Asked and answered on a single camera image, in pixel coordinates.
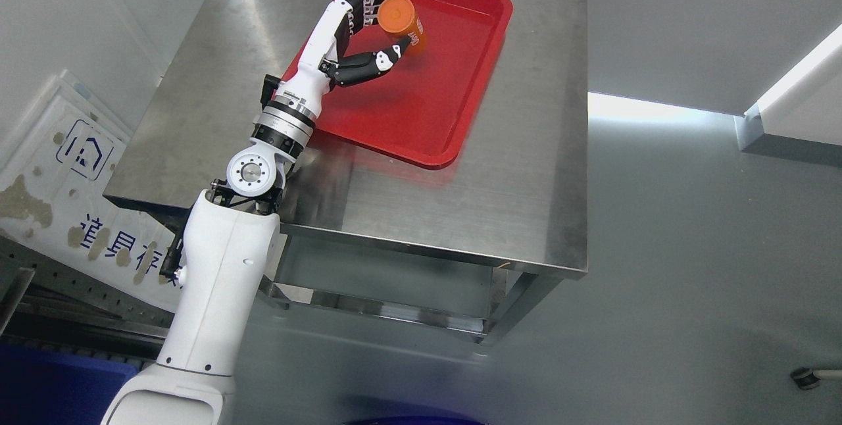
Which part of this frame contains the white sign board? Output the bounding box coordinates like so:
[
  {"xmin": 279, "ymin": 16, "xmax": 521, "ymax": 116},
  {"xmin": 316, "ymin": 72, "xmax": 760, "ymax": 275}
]
[{"xmin": 1, "ymin": 71, "xmax": 181, "ymax": 312}]

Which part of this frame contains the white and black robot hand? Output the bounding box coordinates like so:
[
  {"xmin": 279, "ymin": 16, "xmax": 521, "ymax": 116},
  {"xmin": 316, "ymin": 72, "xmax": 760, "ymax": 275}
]
[{"xmin": 273, "ymin": 0, "xmax": 411, "ymax": 114}]

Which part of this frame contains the blue bin lower far left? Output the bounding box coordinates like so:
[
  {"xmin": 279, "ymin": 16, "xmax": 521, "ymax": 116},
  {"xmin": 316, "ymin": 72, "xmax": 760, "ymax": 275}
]
[{"xmin": 1, "ymin": 345, "xmax": 139, "ymax": 424}]

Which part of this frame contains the stainless steel table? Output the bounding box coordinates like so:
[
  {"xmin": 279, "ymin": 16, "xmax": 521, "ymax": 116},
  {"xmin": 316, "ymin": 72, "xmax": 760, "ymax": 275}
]
[{"xmin": 105, "ymin": 0, "xmax": 587, "ymax": 345}]

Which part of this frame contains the blue robot base edge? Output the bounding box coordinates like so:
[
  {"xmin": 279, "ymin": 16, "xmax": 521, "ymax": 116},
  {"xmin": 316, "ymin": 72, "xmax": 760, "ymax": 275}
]
[{"xmin": 345, "ymin": 416, "xmax": 483, "ymax": 425}]

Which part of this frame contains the metal shelf rack frame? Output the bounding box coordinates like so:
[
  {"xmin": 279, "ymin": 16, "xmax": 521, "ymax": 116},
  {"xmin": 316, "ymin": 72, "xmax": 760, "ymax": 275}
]
[{"xmin": 1, "ymin": 238, "xmax": 174, "ymax": 368}]

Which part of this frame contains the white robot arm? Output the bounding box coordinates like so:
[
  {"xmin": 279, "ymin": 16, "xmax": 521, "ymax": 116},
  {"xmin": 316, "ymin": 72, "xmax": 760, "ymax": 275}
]
[{"xmin": 102, "ymin": 70, "xmax": 331, "ymax": 424}]

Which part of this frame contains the red plastic tray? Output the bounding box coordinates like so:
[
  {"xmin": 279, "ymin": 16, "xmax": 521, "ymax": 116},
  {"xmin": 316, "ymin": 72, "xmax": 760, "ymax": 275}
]
[{"xmin": 316, "ymin": 0, "xmax": 513, "ymax": 170}]

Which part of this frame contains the orange capacitor cylinder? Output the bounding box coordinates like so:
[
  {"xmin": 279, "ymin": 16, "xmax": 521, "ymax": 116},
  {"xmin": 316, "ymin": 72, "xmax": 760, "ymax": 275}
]
[{"xmin": 377, "ymin": 0, "xmax": 427, "ymax": 54}]

